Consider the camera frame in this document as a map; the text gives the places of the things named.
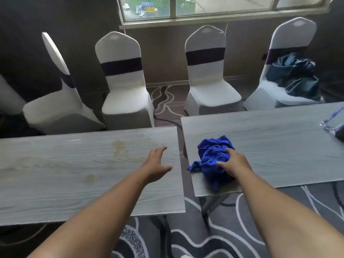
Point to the person's right hand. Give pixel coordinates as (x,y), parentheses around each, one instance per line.
(237,166)

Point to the tall white planter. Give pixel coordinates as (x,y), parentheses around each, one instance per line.
(9,96)

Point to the person's left forearm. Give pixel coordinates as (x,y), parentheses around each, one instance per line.
(94,220)

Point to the person's left hand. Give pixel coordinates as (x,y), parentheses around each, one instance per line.
(153,166)

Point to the blue microfibre cloth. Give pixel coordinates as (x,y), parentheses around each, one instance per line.
(212,155)

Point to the person's right forearm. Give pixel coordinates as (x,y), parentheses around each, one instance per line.
(282,220)

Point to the window with grey frame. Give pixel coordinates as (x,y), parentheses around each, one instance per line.
(215,5)

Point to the clear plastic bottle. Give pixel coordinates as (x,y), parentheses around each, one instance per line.
(332,123)

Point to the white covered chair purple sash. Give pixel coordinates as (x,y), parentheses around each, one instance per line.
(126,99)
(268,96)
(51,107)
(209,91)

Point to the grey wooden table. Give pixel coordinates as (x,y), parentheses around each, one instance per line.
(282,142)
(67,163)

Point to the dark blue jacket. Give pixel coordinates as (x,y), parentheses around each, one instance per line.
(295,75)

